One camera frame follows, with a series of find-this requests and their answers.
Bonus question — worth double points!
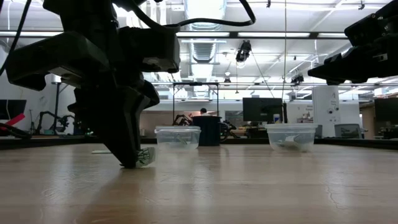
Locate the black computer monitor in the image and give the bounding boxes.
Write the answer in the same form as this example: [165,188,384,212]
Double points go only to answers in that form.
[242,97,284,123]

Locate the black mug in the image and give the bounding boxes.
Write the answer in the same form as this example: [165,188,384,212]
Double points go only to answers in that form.
[192,115,229,147]

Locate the round clear plastic container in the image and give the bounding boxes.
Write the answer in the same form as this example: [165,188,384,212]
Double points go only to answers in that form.
[265,123,318,153]

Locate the white pillar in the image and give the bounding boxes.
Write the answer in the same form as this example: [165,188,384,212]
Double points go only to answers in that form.
[312,85,341,138]

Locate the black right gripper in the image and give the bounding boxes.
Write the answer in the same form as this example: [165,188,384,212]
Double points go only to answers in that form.
[307,32,398,86]

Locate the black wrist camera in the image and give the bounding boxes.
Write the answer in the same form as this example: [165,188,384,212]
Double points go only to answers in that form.
[344,0,398,47]
[118,26,182,74]

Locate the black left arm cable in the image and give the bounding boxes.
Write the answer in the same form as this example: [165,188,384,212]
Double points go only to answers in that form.
[0,0,32,77]

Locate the black left camera cable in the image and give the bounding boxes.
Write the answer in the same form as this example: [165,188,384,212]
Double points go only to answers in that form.
[129,0,257,32]

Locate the black background robot arms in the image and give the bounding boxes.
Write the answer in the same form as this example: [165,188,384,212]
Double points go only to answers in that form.
[36,110,76,134]

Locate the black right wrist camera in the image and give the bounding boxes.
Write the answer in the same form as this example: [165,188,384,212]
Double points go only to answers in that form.
[344,0,398,47]

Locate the silver ventilation duct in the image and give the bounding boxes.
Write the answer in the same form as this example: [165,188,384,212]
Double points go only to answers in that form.
[182,0,228,65]

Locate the rectangular clear plastic container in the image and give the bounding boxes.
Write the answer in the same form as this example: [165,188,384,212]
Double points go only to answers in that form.
[154,125,202,152]

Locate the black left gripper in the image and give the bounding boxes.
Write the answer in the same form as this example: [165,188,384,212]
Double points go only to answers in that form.
[6,30,150,169]

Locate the black background gantry frame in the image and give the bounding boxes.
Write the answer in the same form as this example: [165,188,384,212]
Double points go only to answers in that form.
[172,82,220,126]

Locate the dark monitor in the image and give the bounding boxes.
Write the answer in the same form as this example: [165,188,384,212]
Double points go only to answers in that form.
[374,98,398,123]

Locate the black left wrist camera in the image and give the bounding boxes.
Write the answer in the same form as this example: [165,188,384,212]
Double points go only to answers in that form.
[118,26,182,74]

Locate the black overhead camera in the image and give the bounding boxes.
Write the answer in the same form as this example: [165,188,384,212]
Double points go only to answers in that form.
[235,39,252,63]

